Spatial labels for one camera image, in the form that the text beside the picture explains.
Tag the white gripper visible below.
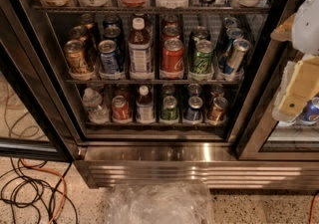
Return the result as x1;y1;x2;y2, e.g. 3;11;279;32
270;0;319;121

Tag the blue can right compartment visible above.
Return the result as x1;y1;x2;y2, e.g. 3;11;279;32
298;97;319;125

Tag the gold can bottom shelf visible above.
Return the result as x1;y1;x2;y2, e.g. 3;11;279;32
206;97;228;125

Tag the right fridge glass door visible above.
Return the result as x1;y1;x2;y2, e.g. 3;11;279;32
230;0;318;161

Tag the green can middle front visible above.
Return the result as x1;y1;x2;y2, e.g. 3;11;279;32
189;40;213;81

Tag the blue can bottom shelf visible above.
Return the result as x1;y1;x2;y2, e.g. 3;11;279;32
183;96;203;124

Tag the red cola can middle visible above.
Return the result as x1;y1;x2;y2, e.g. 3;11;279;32
160;38;184;79

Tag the green can bottom shelf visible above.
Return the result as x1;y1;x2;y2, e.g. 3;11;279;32
160;96;178;123

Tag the red can bottom shelf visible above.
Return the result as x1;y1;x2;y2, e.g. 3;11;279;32
112;96;132;123

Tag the blue can middle front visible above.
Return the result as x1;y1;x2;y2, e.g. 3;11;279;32
98;40;124;80

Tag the water bottle bottom shelf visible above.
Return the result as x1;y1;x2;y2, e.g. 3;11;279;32
83;88;110;124

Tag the gold can middle front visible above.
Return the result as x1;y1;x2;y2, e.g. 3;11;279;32
64;40;94;81

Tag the open fridge glass door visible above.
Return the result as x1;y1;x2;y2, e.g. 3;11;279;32
0;0;81;163

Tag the brown tea bottle middle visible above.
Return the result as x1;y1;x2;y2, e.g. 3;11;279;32
129;17;154;80

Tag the brown tea bottle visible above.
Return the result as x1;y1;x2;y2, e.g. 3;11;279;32
129;17;154;80
136;85;155;123

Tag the brown tea bottle bottom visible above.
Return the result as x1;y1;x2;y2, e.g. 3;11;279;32
136;85;155;123

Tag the clear plastic bag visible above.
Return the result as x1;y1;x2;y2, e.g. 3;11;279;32
106;182;213;224

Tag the orange cable right floor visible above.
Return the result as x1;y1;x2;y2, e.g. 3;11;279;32
308;191;319;224

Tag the orange cable on floor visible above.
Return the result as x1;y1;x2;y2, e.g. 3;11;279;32
19;157;68;224

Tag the black cable on floor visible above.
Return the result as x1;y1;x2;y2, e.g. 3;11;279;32
0;157;80;224

